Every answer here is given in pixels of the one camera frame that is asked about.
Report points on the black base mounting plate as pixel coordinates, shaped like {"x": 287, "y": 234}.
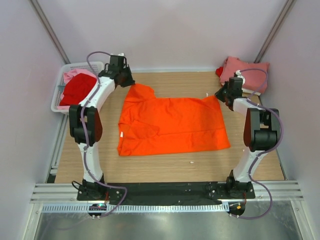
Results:
{"x": 166, "y": 193}

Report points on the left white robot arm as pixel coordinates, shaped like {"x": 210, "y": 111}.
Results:
{"x": 85, "y": 126}

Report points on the arm white wrist camera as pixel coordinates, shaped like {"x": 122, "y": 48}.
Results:
{"x": 119, "y": 54}
{"x": 238, "y": 74}

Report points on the red t-shirt in basket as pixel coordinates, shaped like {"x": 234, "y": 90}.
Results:
{"x": 77, "y": 89}

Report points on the pink t-shirt in basket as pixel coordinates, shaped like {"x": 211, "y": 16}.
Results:
{"x": 73, "y": 73}

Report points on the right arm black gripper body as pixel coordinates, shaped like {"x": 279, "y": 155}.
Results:
{"x": 223, "y": 92}

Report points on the folded red t-shirt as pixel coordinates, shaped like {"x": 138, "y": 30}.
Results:
{"x": 219, "y": 71}

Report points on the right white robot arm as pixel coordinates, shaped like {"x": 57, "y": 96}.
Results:
{"x": 263, "y": 132}

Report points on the grey plastic laundry basket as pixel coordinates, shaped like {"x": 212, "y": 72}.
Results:
{"x": 61, "y": 83}

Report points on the left arm white wrist camera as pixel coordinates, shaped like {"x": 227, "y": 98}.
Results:
{"x": 119, "y": 54}

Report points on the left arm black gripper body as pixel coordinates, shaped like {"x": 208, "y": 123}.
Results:
{"x": 127, "y": 79}

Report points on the orange t-shirt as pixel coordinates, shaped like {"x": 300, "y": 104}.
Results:
{"x": 150, "y": 125}

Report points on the right arm white wrist camera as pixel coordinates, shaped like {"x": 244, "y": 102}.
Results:
{"x": 238, "y": 74}

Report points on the aluminium frame rail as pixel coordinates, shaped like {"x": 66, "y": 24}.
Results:
{"x": 281, "y": 190}

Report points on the white cable duct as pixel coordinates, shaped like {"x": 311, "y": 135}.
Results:
{"x": 91, "y": 208}

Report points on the folded pink t-shirt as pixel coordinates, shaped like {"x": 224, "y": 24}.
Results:
{"x": 254, "y": 73}

